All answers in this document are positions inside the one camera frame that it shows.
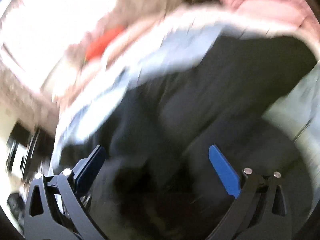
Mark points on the black desk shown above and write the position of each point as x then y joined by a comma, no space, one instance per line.
29,152

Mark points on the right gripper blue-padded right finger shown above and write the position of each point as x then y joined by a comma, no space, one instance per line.
260,209

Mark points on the pink lace curtain right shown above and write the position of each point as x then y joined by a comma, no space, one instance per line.
125,12

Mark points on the blue plaid bed sheet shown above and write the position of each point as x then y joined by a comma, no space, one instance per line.
297,114

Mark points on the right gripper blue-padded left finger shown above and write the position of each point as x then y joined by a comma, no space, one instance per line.
54,210

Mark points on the pink folded quilt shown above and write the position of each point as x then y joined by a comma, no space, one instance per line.
275,18

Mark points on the orange carrot plush pillow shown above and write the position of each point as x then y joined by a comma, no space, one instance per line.
97,47

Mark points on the black hooded puffer jacket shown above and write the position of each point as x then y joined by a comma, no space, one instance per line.
157,181

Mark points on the pink lace curtain left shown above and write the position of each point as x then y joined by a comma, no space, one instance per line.
31,109

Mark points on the pink lace curtain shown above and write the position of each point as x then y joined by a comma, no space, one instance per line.
125,12
31,109

